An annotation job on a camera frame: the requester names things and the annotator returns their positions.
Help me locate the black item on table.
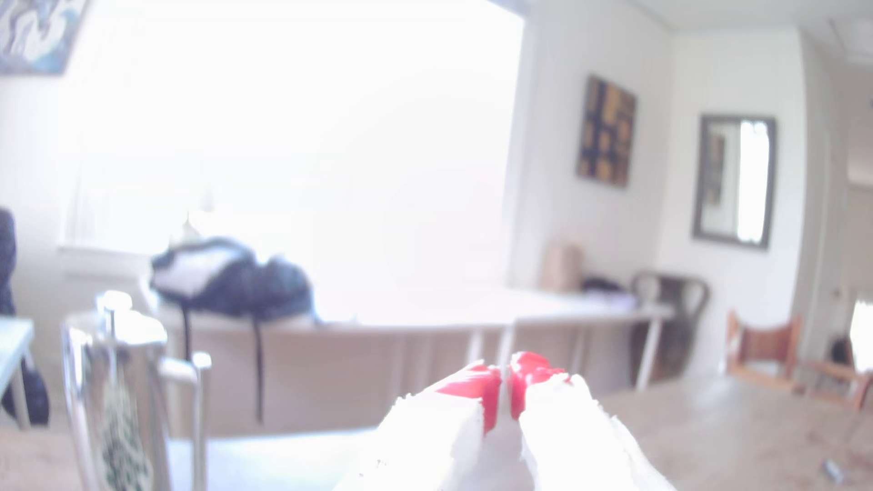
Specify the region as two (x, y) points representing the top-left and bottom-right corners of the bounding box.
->
(583, 276), (635, 296)

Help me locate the dark framed wall mirror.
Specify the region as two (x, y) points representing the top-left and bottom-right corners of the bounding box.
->
(692, 115), (778, 250)

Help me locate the dark metal chair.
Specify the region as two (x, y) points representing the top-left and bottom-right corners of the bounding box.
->
(631, 271), (710, 379)

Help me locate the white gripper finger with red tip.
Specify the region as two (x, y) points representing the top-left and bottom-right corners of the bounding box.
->
(510, 351), (676, 491)
(334, 361), (503, 491)

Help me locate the dark yellow wall painting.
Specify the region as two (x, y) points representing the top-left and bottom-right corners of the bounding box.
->
(576, 74), (637, 188)

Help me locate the long white table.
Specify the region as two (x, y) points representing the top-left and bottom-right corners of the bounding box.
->
(140, 283), (676, 437)

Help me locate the small white side table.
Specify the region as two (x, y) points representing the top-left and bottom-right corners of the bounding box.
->
(0, 317), (35, 431)

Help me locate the dark upholstered chair back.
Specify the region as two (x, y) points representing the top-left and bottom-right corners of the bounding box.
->
(0, 208), (18, 316)

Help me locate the blue abstract wall painting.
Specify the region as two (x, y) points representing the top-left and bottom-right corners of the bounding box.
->
(0, 0), (90, 76)

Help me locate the dark backpack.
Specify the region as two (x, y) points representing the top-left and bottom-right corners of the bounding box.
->
(150, 236), (318, 424)

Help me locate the brown paper bag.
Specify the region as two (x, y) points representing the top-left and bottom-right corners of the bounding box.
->
(541, 242), (586, 293)

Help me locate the wooden chair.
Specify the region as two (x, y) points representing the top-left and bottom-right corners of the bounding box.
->
(725, 310), (873, 410)

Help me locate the stainless steel pitcher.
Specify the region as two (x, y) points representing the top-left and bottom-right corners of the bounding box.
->
(61, 291), (212, 491)

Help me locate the bright window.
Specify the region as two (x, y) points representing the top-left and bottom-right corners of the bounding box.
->
(58, 0), (526, 294)

